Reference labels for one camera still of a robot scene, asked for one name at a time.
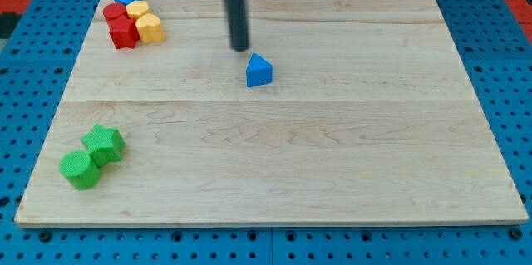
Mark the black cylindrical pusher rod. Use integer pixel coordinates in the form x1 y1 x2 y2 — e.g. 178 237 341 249
224 0 249 52

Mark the blue triangle block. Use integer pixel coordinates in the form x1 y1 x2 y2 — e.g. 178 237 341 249
246 53 273 87

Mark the yellow heart block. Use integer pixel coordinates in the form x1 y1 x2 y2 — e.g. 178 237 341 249
135 13 165 43

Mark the yellow pentagon block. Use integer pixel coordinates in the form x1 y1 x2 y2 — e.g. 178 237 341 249
126 0 150 21

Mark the red cylinder block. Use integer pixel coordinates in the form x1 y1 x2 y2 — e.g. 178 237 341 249
103 2 128 22

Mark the red star block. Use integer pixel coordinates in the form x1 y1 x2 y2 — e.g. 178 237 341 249
107 16 140 49

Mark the light wooden board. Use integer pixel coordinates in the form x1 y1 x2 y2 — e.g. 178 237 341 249
15 0 529 228

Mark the green star block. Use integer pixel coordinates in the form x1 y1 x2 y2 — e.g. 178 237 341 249
81 124 125 168

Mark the green cylinder block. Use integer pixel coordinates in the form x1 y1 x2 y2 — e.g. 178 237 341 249
59 150 101 190

